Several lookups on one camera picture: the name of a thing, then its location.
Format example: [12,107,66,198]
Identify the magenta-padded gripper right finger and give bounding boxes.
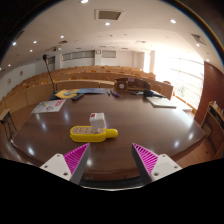
[131,142,183,186]

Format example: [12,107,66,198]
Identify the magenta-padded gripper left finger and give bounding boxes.
[39,142,92,186]

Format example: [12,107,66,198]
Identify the white charger block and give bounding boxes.
[89,112,107,134]

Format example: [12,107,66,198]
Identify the white leaflet with red print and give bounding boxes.
[31,98,67,115]

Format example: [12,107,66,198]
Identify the wooden shelf unit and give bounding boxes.
[199,100,224,160]

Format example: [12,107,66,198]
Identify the white notepad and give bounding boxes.
[145,96,178,109]

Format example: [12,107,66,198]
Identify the small folding side table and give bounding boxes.
[0,108,18,141]

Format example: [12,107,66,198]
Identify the black remote control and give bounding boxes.
[70,93,85,102]

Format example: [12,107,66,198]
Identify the rows of wooden auditorium seats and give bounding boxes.
[0,65,174,114]

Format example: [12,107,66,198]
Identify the blue book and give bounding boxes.
[76,87,108,95]

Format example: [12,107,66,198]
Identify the large bright window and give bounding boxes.
[153,49,205,111]

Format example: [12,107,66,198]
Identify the wooden desk organizer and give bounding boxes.
[113,77,153,94]

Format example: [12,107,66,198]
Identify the black gooseneck microphone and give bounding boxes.
[42,54,59,101]

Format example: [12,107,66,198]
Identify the small ceiling air vent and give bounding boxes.
[189,32,207,46]

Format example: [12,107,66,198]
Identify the round ceiling lights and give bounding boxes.
[6,0,214,68]

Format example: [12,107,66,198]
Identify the large square ceiling air vent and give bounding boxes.
[94,8,126,22]

